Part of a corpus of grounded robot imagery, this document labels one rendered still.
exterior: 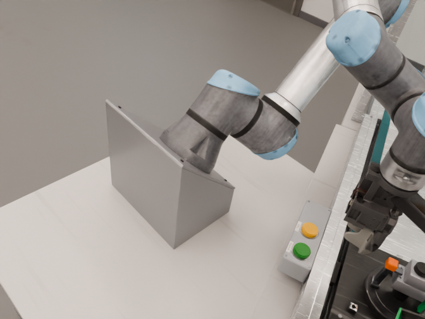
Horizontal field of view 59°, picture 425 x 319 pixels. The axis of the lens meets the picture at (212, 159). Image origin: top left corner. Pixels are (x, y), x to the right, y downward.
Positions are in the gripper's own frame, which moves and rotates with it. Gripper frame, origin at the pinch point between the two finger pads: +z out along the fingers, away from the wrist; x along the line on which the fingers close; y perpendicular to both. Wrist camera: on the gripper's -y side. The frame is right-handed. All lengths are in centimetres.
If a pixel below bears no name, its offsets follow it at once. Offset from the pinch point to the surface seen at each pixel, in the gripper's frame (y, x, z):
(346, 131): 11, -72, 21
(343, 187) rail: 6.6, -29.3, 11.4
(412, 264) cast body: -8.8, -0.5, -1.1
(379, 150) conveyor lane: 0, -55, 13
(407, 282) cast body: -9.1, 2.2, 1.2
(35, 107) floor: 209, -94, 107
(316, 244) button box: 8.3, -5.6, 11.4
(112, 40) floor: 233, -211, 107
